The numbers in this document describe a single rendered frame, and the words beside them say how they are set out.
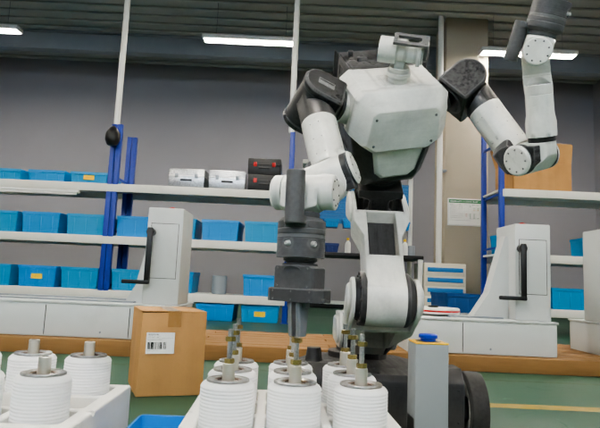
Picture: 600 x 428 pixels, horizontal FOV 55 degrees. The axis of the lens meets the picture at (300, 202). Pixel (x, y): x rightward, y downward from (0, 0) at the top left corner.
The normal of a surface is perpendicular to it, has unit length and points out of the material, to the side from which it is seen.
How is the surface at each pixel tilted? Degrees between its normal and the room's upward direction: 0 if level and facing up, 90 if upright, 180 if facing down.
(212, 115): 90
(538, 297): 90
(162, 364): 89
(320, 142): 71
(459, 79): 78
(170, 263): 90
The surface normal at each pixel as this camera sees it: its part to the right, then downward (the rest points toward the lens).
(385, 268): 0.04, -0.76
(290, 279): -0.54, -0.14
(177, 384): 0.36, -0.13
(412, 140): 0.26, 0.60
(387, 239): 0.03, -0.58
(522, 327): 0.01, -0.13
